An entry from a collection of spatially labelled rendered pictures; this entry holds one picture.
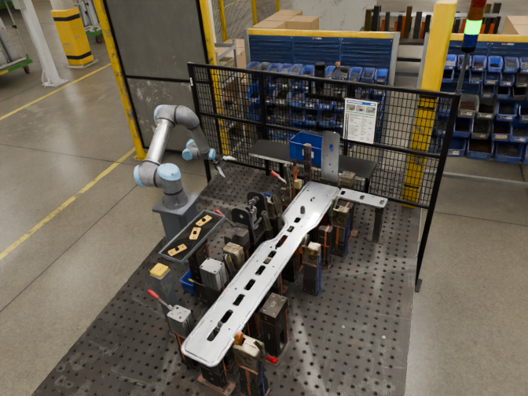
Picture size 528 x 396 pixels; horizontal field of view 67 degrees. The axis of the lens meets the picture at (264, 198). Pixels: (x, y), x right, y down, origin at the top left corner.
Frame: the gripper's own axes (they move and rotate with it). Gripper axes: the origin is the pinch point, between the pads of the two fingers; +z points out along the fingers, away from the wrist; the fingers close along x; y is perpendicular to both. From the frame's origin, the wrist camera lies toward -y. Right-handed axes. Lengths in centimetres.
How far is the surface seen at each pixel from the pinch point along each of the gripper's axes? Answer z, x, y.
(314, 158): 45, 39, 19
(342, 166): 64, 44, 21
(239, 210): 18, -3, 84
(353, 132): 58, 67, 17
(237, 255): 29, -20, 99
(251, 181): 18.3, -4.3, -27.7
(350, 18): 28, 285, -543
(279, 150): 22.9, 29.3, -3.2
